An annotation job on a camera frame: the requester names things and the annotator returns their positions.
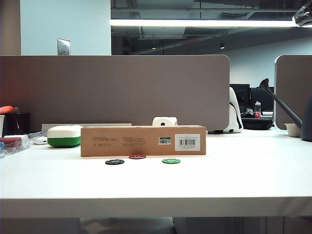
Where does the grey watering can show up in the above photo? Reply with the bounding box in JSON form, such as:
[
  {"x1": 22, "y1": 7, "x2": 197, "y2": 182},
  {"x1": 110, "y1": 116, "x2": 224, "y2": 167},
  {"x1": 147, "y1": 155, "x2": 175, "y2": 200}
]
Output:
[{"x1": 259, "y1": 78, "x2": 312, "y2": 142}]

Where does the black computer monitor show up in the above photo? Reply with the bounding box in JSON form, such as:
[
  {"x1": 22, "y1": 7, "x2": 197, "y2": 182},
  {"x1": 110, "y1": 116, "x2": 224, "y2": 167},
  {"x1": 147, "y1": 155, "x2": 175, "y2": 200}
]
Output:
[
  {"x1": 250, "y1": 87, "x2": 276, "y2": 116},
  {"x1": 230, "y1": 83, "x2": 252, "y2": 116}
]

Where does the brown fabric desk divider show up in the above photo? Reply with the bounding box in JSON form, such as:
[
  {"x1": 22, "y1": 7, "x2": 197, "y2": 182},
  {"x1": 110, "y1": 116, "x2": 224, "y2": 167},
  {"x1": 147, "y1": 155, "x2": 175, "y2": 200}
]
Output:
[
  {"x1": 0, "y1": 54, "x2": 231, "y2": 132},
  {"x1": 274, "y1": 54, "x2": 312, "y2": 130}
]

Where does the white paper bowl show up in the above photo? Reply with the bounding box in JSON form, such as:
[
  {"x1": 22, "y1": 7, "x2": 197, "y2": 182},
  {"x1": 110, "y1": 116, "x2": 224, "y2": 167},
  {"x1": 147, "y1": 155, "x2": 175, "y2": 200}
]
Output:
[{"x1": 283, "y1": 122, "x2": 303, "y2": 138}]

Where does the big white blue-dotted die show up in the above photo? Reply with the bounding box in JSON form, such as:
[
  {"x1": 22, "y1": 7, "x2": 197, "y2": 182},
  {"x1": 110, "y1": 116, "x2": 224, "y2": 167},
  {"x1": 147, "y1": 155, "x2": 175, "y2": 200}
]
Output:
[{"x1": 152, "y1": 117, "x2": 178, "y2": 127}]

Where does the black bowl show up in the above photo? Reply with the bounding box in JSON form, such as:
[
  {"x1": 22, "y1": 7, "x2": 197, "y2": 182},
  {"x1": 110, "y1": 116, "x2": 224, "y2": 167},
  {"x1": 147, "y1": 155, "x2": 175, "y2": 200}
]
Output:
[{"x1": 241, "y1": 117, "x2": 274, "y2": 131}]

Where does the long brown cardboard box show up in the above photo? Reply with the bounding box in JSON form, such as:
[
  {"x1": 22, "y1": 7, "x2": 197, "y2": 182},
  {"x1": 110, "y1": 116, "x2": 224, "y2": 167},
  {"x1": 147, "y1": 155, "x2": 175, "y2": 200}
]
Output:
[{"x1": 80, "y1": 125, "x2": 208, "y2": 157}]

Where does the clear acrylic chip tray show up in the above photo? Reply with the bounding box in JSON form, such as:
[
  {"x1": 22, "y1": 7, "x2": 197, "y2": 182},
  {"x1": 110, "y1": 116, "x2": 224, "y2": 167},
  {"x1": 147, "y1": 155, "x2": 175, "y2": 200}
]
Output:
[{"x1": 0, "y1": 135, "x2": 31, "y2": 159}]

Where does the black pen holder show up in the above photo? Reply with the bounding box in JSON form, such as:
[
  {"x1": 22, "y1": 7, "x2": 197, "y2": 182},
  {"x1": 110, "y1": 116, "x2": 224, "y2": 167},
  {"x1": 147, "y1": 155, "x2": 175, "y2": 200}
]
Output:
[{"x1": 4, "y1": 112, "x2": 32, "y2": 136}]

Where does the red poker chip stack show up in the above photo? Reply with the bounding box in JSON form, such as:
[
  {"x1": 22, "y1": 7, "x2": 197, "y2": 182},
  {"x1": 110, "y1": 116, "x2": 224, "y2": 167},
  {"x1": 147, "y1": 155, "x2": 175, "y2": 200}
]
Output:
[{"x1": 0, "y1": 136, "x2": 23, "y2": 147}]

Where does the silver wall switch plate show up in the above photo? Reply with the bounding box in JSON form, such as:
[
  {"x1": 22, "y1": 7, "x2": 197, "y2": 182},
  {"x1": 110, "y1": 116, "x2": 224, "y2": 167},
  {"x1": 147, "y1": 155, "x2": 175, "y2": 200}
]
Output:
[{"x1": 57, "y1": 38, "x2": 71, "y2": 57}]

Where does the black 100 poker chip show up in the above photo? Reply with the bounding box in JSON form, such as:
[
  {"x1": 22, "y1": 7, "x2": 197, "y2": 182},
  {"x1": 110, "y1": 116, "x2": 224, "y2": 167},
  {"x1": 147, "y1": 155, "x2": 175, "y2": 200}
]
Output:
[{"x1": 105, "y1": 158, "x2": 125, "y2": 166}]

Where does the white and black curved object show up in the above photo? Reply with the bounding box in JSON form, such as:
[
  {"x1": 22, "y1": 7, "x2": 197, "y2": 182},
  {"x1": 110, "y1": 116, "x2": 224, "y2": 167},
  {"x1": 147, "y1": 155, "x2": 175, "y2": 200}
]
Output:
[{"x1": 208, "y1": 86, "x2": 244, "y2": 135}]

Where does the white and green container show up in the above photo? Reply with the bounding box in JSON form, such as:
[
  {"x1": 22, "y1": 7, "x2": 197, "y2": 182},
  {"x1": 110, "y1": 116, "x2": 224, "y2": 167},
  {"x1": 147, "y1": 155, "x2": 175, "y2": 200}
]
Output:
[{"x1": 46, "y1": 124, "x2": 84, "y2": 148}]

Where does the orange cloth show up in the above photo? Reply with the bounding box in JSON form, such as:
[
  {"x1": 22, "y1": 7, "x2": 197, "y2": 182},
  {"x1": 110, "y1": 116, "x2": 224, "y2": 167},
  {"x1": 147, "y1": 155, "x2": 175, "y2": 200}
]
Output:
[{"x1": 0, "y1": 105, "x2": 16, "y2": 115}]

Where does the long ceiling light strip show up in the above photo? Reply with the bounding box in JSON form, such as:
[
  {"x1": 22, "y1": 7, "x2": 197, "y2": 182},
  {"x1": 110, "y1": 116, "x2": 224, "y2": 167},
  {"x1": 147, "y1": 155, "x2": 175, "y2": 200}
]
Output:
[{"x1": 110, "y1": 19, "x2": 296, "y2": 28}]

